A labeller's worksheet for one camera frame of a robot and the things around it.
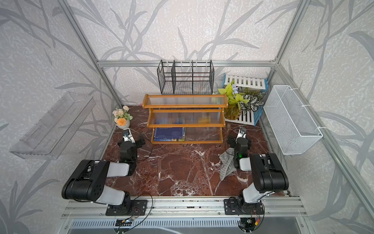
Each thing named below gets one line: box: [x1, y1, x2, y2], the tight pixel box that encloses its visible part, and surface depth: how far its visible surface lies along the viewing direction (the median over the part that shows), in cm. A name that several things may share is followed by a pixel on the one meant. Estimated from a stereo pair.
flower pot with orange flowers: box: [112, 105, 133, 130], surface depth 101 cm
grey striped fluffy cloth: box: [219, 147, 237, 181], surface depth 86 cm
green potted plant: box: [217, 79, 266, 121], surface depth 93 cm
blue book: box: [153, 127, 186, 142], surface depth 101 cm
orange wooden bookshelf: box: [142, 93, 229, 144], surface depth 103 cm
